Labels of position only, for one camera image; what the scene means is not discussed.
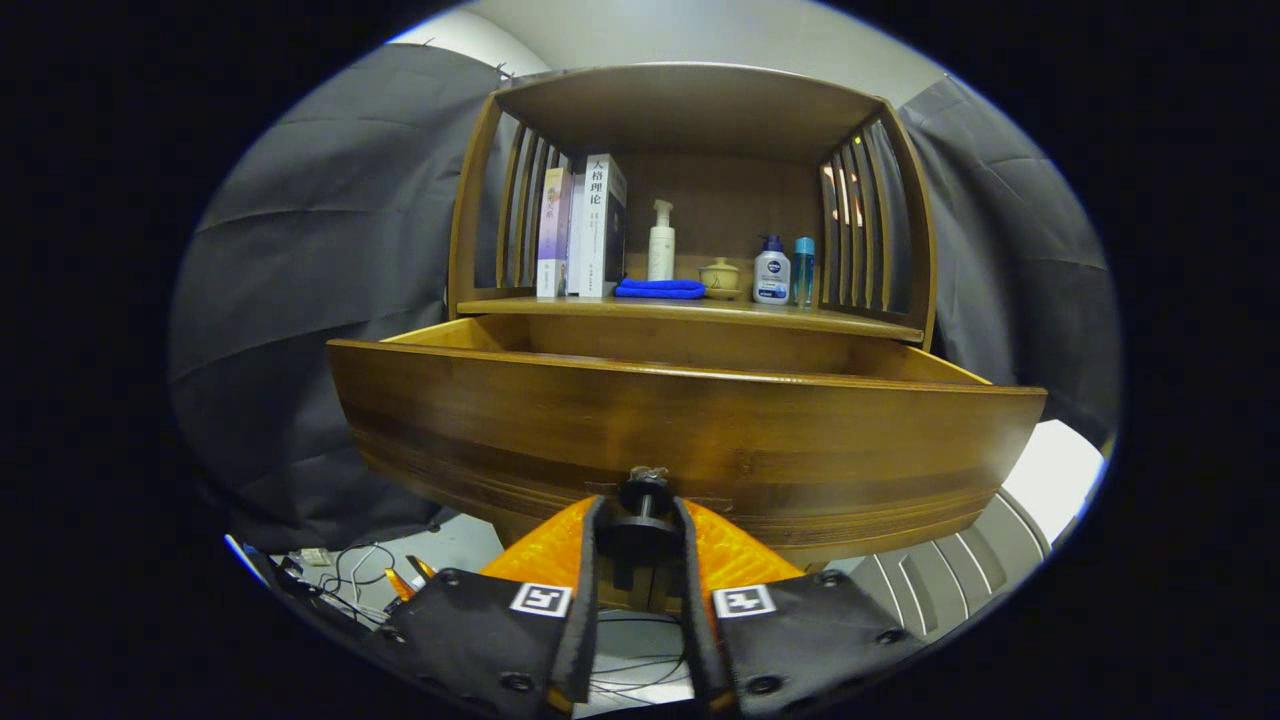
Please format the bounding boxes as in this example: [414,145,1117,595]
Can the thick white book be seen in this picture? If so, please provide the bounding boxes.
[578,153,628,299]

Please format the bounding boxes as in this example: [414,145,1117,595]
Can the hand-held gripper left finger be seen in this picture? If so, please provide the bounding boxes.
[375,495,608,716]

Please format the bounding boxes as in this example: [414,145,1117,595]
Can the white bottle blue pump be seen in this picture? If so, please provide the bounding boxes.
[752,235,792,305]

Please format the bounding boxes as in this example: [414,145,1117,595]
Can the wooden countertop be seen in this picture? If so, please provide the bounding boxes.
[457,290,926,344]

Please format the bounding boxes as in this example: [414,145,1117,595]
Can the black drawer knob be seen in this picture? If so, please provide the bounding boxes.
[598,466,691,591]

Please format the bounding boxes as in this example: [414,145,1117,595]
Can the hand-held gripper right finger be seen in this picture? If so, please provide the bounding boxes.
[672,497,926,719]

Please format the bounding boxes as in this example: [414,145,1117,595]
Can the white grey appliance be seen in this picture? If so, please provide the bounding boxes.
[850,420,1106,641]

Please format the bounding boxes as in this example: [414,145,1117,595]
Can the wooden drawer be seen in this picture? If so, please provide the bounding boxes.
[327,315,1048,571]

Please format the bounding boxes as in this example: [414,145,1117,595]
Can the purple book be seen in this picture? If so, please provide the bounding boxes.
[536,166,573,299]

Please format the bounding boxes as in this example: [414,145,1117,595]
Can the wooden cabinet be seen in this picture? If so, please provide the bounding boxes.
[447,62,939,611]

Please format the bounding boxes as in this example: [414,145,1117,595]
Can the blue folded cloth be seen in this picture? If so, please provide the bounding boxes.
[613,278,707,301]

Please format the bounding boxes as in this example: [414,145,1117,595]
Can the yellow lidded teacup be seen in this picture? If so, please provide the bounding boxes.
[698,257,743,301]

